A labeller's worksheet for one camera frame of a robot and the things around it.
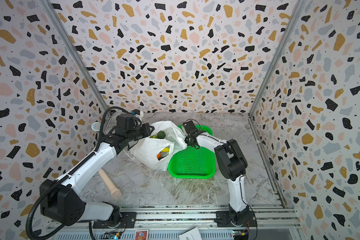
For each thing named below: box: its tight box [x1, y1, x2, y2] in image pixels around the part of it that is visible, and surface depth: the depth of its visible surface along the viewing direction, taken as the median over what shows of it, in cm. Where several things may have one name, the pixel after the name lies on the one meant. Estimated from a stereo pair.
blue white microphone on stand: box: [91, 122, 101, 132], surface depth 79 cm
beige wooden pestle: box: [98, 168, 122, 200], surface depth 82 cm
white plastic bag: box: [132, 120, 188, 171], surface depth 80 cm
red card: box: [134, 229, 149, 240], surface depth 70 cm
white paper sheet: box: [179, 226, 203, 240], surface depth 68 cm
